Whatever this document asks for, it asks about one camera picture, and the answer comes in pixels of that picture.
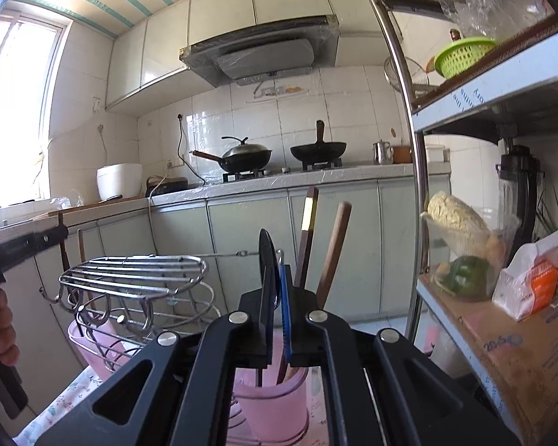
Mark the black spoon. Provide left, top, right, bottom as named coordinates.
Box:
left=256, top=229, right=280, bottom=388

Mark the dark chopstick gold band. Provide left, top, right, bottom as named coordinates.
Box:
left=278, top=186, right=320, bottom=384

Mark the dark brown chopstick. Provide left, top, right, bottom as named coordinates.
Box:
left=57, top=211, right=78, bottom=312

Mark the person's left hand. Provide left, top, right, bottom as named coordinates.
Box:
left=0, top=288, right=20, bottom=366

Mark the floral bear tablecloth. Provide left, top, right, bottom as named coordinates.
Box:
left=14, top=366, right=330, bottom=445

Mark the pink plastic cup far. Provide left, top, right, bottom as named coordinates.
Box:
left=67, top=320, right=142, bottom=381

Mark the pink plastic cup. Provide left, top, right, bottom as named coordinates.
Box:
left=227, top=331, right=309, bottom=445
left=67, top=320, right=142, bottom=381

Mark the gas stove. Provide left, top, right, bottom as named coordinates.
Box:
left=222, top=158, right=343, bottom=183

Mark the pink plastic cup near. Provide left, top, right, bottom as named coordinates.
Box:
left=227, top=331, right=309, bottom=445

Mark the black wok with lid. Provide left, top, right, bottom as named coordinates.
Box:
left=191, top=136, right=272, bottom=174

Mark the black frying pan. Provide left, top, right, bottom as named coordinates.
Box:
left=290, top=120, right=347, bottom=167

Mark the black induction cooker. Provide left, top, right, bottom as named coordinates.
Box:
left=145, top=175, right=188, bottom=198

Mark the steel kettle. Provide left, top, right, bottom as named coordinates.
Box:
left=373, top=140, right=394, bottom=165

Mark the clear container with vegetables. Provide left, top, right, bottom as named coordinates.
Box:
left=421, top=191, right=521, bottom=301

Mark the white rice cooker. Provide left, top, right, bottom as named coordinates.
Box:
left=96, top=163, right=143, bottom=200

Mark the range hood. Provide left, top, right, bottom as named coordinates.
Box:
left=179, top=14, right=340, bottom=88

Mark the white orange paper bag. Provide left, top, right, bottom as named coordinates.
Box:
left=492, top=230, right=558, bottom=322

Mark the black blender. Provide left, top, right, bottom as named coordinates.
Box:
left=496, top=145, right=542, bottom=263

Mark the cardboard box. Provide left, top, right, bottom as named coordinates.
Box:
left=416, top=276, right=558, bottom=445

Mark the green plastic basket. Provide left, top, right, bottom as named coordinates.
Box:
left=434, top=36, right=497, bottom=80

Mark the metal shelf rack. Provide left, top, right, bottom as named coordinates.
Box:
left=347, top=0, right=558, bottom=345

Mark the chrome wire utensil rack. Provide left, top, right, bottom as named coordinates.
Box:
left=39, top=250, right=259, bottom=347

